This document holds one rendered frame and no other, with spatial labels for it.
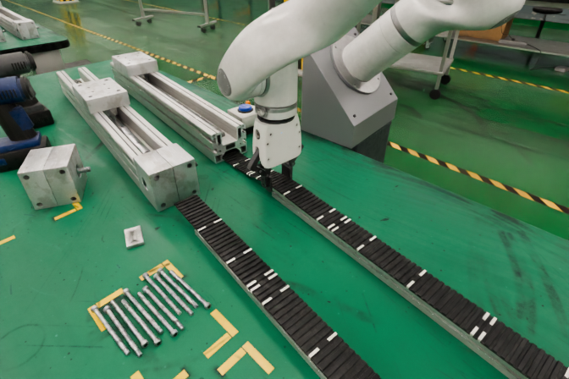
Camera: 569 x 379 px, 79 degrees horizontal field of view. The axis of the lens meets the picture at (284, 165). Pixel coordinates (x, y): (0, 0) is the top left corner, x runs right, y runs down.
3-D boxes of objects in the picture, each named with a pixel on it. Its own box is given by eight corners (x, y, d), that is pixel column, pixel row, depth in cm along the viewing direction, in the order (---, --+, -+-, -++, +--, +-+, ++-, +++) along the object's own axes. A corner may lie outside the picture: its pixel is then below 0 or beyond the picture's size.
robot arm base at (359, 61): (359, 35, 108) (407, -7, 94) (386, 88, 107) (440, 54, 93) (319, 39, 96) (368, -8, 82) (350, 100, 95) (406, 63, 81)
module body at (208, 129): (246, 151, 95) (245, 123, 90) (215, 164, 89) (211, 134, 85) (140, 78, 146) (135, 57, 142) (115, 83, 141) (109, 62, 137)
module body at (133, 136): (182, 177, 85) (177, 146, 80) (142, 192, 79) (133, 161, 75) (91, 88, 136) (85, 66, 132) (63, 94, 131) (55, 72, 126)
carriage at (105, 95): (133, 112, 102) (127, 90, 99) (93, 123, 96) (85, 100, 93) (115, 97, 113) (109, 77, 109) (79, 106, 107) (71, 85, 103)
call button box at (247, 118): (264, 129, 106) (263, 109, 103) (238, 138, 101) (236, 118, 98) (250, 120, 111) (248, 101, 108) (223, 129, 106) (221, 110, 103)
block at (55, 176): (93, 200, 77) (80, 163, 72) (35, 210, 74) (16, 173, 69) (98, 175, 85) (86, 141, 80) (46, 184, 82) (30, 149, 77)
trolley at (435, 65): (450, 84, 368) (477, -24, 314) (439, 101, 329) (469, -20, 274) (358, 68, 414) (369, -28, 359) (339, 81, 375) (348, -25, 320)
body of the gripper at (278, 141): (267, 123, 63) (268, 173, 69) (307, 108, 69) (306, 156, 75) (244, 110, 68) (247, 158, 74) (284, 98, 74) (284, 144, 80)
